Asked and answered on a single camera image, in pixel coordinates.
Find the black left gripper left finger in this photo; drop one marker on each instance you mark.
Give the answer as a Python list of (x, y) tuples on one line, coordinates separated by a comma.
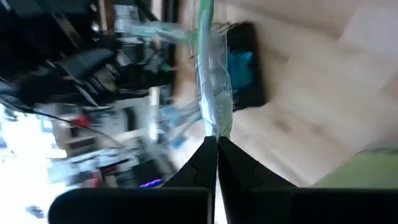
[(140, 205)]

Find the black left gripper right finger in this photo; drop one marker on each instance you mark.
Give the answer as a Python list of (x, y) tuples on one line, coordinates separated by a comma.
[(295, 205)]

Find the blue toothbrush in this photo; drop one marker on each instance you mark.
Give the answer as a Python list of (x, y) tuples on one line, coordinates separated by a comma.
[(183, 119)]

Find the green toothbrush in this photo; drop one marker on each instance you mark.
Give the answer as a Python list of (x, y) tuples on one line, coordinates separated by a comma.
[(214, 93), (161, 32)]

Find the blue mouthwash bottle white cap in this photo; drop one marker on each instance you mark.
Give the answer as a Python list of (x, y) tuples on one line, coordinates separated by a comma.
[(241, 70)]

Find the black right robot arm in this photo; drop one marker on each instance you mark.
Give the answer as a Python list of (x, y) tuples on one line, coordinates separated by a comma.
[(84, 65)]

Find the green disinfecting wipes canister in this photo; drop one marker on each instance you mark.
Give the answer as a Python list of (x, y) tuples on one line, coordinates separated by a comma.
[(363, 169)]

